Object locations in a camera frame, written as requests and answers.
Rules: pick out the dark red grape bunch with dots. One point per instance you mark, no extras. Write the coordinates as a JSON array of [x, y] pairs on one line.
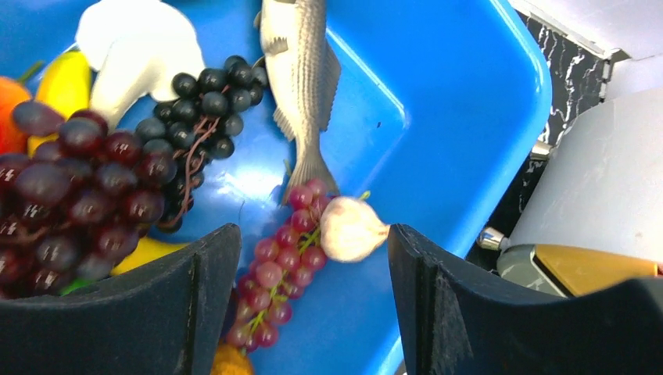
[[80, 203]]

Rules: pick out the white toy mushroom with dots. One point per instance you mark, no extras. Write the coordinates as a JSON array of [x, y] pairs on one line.
[[136, 49]]

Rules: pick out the toy garlic bulb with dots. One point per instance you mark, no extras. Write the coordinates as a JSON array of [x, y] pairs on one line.
[[350, 230]]

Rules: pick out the toy fish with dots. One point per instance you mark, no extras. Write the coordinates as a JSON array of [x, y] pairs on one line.
[[303, 73]]

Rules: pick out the black grape bunch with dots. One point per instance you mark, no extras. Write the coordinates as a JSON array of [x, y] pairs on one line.
[[199, 126]]

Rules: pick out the light red grape bunch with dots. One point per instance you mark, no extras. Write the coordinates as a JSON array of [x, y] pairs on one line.
[[284, 265]]

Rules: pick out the yellow toy banana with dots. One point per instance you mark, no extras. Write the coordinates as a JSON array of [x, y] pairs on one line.
[[64, 89]]

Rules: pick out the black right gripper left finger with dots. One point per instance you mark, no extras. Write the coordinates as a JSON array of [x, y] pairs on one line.
[[164, 317]]

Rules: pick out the blue plastic bin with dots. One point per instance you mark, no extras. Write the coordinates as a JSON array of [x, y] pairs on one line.
[[438, 105]]

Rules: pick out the round drawer cabinet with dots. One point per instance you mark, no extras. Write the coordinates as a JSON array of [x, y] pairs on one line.
[[595, 217]]

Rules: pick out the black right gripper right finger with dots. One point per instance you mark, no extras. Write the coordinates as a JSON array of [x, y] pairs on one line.
[[457, 318]]

